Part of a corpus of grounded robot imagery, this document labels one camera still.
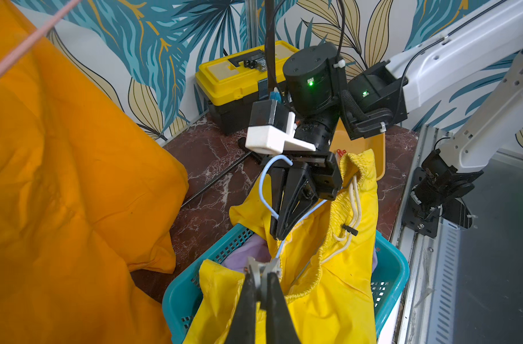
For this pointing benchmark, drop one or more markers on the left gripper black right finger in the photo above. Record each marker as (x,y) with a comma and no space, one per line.
(279,325)

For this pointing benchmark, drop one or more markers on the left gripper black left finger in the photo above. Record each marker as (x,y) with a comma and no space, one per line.
(243,324)

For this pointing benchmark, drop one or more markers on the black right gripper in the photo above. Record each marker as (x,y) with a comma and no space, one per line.
(296,187)

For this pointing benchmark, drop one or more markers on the white wire hanger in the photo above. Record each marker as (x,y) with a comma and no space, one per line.
(265,190)

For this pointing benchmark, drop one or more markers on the yellow shorts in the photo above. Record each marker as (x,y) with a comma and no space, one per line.
(327,259)

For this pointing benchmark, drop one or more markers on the pink wire hanger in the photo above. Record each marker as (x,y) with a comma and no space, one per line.
(25,46)

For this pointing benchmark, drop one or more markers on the silver clothespin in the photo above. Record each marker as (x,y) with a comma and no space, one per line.
(260,270)

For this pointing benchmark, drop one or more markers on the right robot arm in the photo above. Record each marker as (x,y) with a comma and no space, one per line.
(384,95)

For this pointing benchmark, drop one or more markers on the orange shorts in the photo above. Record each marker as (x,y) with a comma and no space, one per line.
(86,197)

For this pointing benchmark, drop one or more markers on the black clothes rack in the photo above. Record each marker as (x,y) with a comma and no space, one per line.
(239,91)

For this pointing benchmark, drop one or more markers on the yellow plastic tray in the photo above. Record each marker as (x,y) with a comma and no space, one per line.
(341,140)

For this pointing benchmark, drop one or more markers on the yellow black plastic toolbox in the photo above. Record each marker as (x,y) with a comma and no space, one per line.
(230,85)

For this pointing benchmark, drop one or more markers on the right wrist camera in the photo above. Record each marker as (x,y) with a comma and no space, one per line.
(272,128)

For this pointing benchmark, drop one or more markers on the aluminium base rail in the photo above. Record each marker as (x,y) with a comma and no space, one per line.
(466,283)

